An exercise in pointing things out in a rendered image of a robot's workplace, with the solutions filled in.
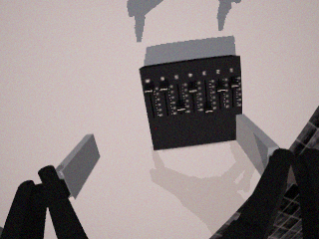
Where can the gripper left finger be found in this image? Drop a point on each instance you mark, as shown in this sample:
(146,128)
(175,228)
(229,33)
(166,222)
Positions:
(27,214)

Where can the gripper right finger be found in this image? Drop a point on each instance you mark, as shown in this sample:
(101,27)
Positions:
(259,213)

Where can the black lighting desk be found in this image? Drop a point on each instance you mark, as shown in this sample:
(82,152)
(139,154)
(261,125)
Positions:
(194,102)

